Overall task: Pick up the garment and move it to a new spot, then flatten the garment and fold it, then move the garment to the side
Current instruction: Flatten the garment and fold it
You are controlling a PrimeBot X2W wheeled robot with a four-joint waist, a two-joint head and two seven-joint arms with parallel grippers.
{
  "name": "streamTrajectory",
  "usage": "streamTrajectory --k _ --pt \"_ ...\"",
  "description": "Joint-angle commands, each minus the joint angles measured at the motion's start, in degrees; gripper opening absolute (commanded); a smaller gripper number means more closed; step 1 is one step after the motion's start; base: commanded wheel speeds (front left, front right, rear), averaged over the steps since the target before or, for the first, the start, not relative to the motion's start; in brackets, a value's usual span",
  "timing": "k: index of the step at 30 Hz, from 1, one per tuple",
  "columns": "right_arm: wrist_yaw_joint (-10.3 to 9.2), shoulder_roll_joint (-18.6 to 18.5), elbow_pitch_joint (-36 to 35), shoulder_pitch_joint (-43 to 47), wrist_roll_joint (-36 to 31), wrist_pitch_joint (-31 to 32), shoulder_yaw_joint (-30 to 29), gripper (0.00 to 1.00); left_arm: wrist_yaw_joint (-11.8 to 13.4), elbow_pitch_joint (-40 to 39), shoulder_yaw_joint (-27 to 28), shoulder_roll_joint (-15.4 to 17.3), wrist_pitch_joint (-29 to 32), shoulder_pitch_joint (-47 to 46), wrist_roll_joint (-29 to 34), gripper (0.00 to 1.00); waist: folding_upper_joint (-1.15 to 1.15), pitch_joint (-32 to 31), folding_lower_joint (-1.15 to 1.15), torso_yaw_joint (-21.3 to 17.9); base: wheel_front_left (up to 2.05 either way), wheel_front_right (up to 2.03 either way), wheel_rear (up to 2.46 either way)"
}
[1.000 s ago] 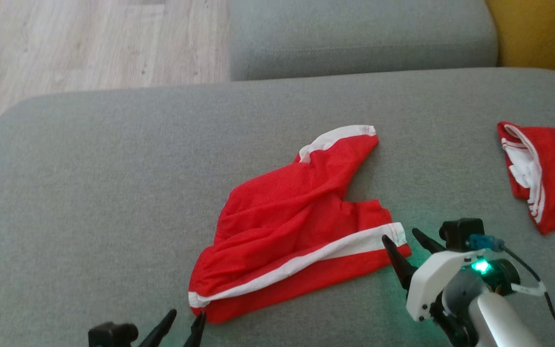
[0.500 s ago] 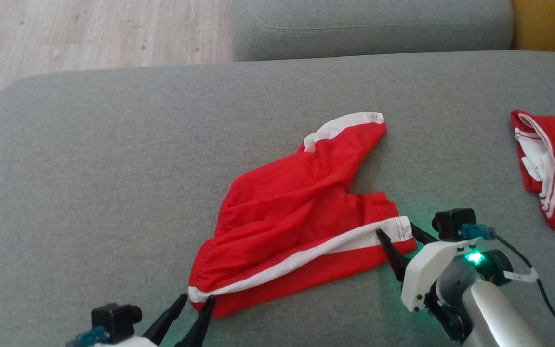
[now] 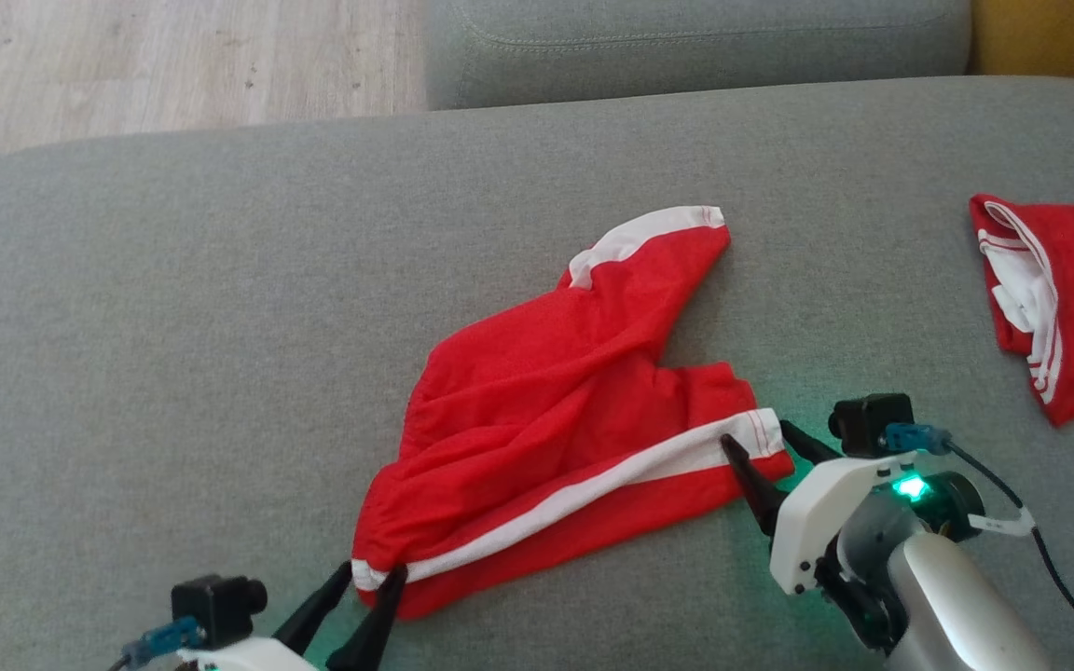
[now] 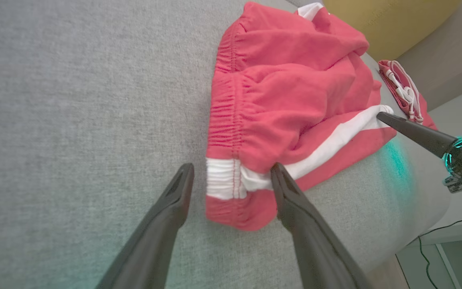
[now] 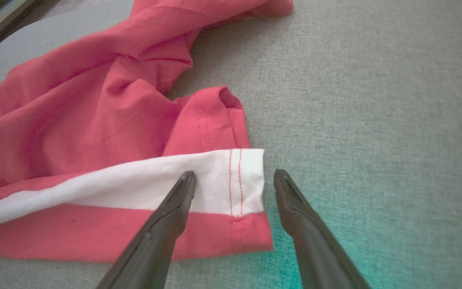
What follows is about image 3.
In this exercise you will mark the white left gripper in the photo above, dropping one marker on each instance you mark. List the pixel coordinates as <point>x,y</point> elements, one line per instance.
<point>248,657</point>

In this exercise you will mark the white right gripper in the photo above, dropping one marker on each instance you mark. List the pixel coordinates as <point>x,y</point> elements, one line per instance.
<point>817,522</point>

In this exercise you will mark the red shorts with white stripes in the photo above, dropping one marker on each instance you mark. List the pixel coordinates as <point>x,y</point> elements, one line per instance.
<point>546,391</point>

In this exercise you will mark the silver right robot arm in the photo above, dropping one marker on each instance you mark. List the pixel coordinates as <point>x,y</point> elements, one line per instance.
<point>956,606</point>

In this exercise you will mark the large grey sofa seat cushion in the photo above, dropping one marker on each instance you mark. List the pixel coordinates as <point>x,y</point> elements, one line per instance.
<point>220,326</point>

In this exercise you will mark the small grey sofa seat cushion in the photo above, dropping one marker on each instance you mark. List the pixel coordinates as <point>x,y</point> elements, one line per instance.
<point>686,56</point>

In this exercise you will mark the yellow sofa back cushion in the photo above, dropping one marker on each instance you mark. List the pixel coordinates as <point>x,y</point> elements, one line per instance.
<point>1059,37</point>

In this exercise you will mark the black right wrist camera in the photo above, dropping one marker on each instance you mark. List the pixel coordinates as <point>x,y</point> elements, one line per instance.
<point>873,424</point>

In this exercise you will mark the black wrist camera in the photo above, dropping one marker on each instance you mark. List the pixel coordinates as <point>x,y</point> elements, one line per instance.
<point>873,424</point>
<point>215,606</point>

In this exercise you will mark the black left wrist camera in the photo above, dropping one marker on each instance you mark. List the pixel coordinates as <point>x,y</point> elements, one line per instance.
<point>215,606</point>

